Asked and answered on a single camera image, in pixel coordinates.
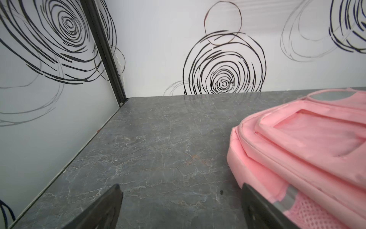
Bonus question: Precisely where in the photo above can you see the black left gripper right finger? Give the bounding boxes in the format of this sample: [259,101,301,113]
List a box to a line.
[241,183,298,229]

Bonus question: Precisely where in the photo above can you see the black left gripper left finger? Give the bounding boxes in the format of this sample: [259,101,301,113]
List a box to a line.
[64,184,123,229]

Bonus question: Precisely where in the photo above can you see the pink student backpack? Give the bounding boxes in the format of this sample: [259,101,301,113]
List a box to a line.
[227,88,366,229]

